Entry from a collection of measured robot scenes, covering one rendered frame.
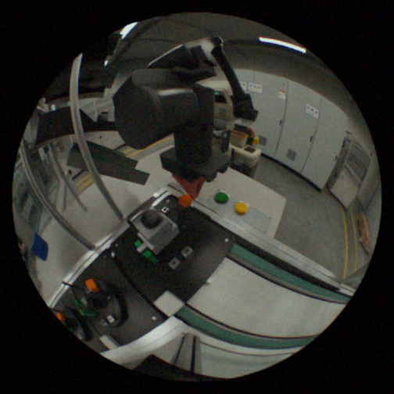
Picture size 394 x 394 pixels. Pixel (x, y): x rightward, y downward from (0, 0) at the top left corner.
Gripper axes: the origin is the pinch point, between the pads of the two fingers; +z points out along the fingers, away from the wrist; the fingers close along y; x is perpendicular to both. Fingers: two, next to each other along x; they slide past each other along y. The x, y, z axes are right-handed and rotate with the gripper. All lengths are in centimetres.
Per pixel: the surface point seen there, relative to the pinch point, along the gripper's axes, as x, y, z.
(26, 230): -84, -58, -5
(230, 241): -0.1, 10.6, 9.0
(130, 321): -32.1, 7.0, 8.9
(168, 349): -39.3, 20.5, 19.9
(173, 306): -19.7, 10.3, 6.9
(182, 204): -3.6, -0.1, -0.3
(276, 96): 289, -11, -59
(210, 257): -6.1, 9.1, 9.0
